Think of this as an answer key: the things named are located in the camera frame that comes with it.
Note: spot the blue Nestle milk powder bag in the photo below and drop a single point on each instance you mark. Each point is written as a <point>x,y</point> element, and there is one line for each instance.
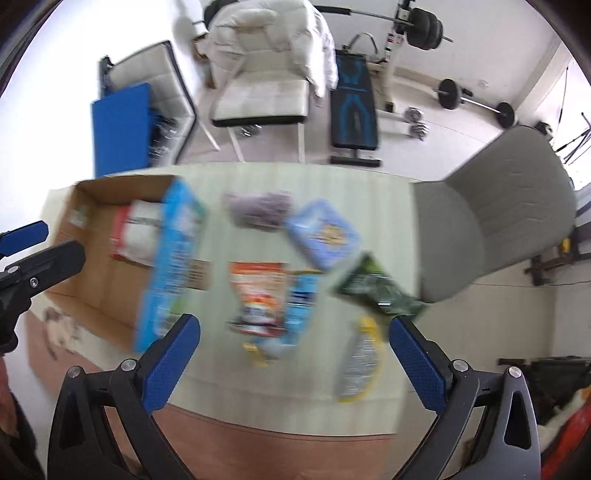
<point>302,291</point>

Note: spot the purple fuzzy cloth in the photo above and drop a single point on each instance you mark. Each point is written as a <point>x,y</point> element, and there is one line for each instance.
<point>264,211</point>

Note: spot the white chair left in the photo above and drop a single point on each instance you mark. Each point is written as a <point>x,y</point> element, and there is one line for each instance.
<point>156,66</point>

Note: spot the red snack bag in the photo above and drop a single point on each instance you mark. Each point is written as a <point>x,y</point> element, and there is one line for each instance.
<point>116,237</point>

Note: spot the striped tablecloth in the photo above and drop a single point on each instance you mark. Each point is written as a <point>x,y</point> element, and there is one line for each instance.
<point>295,394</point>

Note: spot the orange snack bag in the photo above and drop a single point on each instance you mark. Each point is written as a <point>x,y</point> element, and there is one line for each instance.
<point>262,291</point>

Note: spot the blue folded mat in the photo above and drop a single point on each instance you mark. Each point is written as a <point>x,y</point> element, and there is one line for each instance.
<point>121,131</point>

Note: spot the yellow silver scrub pad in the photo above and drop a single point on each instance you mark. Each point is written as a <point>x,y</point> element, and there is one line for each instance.
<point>362,363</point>

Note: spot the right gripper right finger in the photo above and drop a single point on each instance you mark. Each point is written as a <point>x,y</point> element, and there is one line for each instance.
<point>506,445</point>

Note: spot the cardboard box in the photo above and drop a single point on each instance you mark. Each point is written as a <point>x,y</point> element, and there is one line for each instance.
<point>128,304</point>

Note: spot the barbell on floor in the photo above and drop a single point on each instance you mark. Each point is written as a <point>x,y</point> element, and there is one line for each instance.
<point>451,96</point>

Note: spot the light blue tissue pack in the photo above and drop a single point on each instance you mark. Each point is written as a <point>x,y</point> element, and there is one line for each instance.
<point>323,235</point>

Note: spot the grey upholstered chair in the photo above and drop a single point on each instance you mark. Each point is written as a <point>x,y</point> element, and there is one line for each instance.
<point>510,202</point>

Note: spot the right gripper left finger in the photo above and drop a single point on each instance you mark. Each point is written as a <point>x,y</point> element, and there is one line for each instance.
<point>82,444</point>

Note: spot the black blue weight bench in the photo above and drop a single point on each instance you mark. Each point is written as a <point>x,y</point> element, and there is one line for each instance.
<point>354,123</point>

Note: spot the white puffer jacket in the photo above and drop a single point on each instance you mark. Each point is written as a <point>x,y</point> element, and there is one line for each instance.
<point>268,31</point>

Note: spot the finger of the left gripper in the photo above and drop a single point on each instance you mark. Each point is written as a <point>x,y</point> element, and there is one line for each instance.
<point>15,241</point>
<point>45,268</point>

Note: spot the green wipes pack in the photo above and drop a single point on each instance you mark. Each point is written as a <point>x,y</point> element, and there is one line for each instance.
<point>370,284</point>

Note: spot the white foam pouch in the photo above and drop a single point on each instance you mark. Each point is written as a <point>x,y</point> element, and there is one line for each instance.
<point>140,233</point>

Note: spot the chrome dumbbell under chair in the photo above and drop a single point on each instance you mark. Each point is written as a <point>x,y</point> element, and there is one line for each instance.
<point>251,130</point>

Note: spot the white chair with jacket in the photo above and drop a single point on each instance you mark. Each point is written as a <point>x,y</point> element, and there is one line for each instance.
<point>264,97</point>

